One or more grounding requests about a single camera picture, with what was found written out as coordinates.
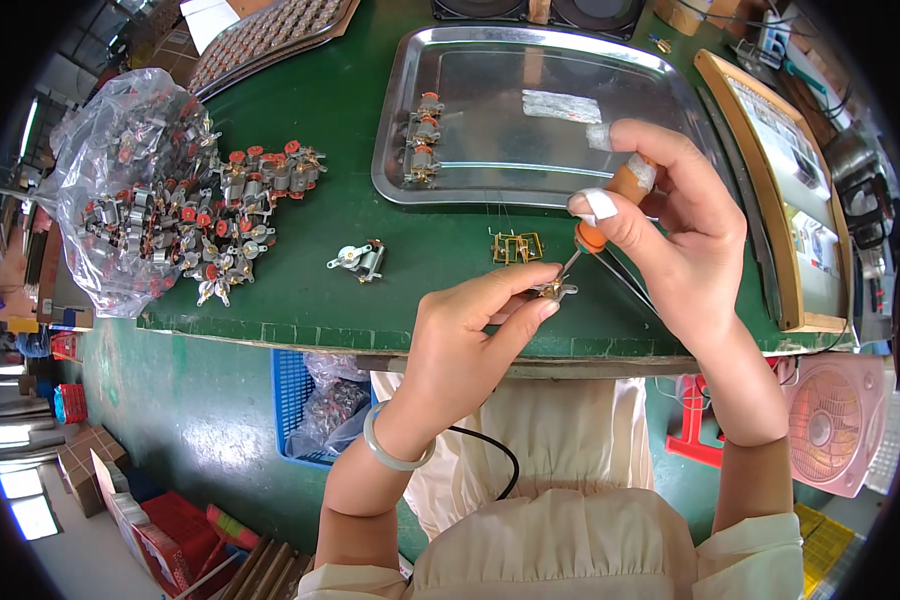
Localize person's right hand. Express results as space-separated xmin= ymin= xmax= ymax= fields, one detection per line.
xmin=566 ymin=118 xmax=751 ymax=355

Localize person's left hand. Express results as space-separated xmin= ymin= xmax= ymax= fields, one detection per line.
xmin=375 ymin=261 xmax=565 ymax=453

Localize orange handled screwdriver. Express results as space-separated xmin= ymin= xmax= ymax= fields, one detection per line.
xmin=561 ymin=153 xmax=658 ymax=280

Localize small metal motor part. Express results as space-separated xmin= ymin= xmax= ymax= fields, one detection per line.
xmin=528 ymin=276 xmax=580 ymax=303

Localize black metal strip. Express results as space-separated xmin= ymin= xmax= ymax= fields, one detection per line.
xmin=696 ymin=85 xmax=786 ymax=324

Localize thin metal tweezers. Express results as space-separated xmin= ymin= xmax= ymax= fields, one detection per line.
xmin=592 ymin=251 xmax=659 ymax=315

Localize wooden framed board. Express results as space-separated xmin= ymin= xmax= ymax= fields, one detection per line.
xmin=693 ymin=48 xmax=854 ymax=336

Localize small motor with white wheel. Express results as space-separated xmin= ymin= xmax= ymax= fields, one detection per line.
xmin=326 ymin=239 xmax=387 ymax=285

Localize pale green jade bangle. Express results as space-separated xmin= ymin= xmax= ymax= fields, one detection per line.
xmin=362 ymin=399 xmax=438 ymax=472

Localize plastic bag of parts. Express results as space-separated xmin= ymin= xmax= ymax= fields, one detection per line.
xmin=284 ymin=352 xmax=374 ymax=460

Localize person's legs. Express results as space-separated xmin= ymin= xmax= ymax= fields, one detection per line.
xmin=371 ymin=371 xmax=657 ymax=543

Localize blue plastic basket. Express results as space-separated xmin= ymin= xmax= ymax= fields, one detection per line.
xmin=270 ymin=348 xmax=381 ymax=471

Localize black soldering equipment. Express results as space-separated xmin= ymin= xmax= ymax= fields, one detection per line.
xmin=823 ymin=126 xmax=900 ymax=253

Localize red plastic stool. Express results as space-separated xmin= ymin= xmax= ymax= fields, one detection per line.
xmin=664 ymin=372 xmax=730 ymax=471

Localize large steel tray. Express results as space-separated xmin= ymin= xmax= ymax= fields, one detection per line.
xmin=371 ymin=26 xmax=730 ymax=210

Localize clear tape patch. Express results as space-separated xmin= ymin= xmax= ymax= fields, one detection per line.
xmin=522 ymin=89 xmax=604 ymax=126

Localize pink box fan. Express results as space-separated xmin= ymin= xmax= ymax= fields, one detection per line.
xmin=783 ymin=353 xmax=891 ymax=501

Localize white power strip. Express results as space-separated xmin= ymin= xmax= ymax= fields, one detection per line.
xmin=756 ymin=7 xmax=798 ymax=63

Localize wooden block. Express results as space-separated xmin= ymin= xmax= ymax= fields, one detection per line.
xmin=653 ymin=0 xmax=703 ymax=38

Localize person's body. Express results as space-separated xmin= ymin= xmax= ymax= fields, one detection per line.
xmin=296 ymin=487 xmax=806 ymax=600

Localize pile of small motors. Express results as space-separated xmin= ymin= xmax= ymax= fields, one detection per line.
xmin=150 ymin=138 xmax=330 ymax=309

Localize black fan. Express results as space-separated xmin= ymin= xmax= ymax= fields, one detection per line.
xmin=430 ymin=0 xmax=531 ymax=23
xmin=550 ymin=0 xmax=648 ymax=42

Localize white plastic crate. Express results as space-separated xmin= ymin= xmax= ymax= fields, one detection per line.
xmin=865 ymin=388 xmax=900 ymax=497

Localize wooden slats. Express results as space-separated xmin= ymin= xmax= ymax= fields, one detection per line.
xmin=217 ymin=535 xmax=317 ymax=600

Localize yellow plastic crate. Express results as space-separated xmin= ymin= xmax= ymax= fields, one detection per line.
xmin=792 ymin=501 xmax=858 ymax=600

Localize red plastic crate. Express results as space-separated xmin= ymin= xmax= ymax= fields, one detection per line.
xmin=130 ymin=491 xmax=224 ymax=595

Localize tray of small parts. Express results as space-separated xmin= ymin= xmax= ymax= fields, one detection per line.
xmin=187 ymin=0 xmax=362 ymax=103

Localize clear plastic bag of motors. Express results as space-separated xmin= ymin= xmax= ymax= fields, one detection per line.
xmin=33 ymin=67 xmax=223 ymax=321

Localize cardboard boxes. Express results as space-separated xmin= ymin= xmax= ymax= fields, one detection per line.
xmin=55 ymin=423 xmax=133 ymax=520

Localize small red crate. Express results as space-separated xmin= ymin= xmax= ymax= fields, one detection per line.
xmin=53 ymin=382 xmax=90 ymax=426

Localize white paper sheet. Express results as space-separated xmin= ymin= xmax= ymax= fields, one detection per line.
xmin=179 ymin=0 xmax=242 ymax=55

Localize black cable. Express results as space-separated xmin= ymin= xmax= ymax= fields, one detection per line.
xmin=445 ymin=424 xmax=522 ymax=503

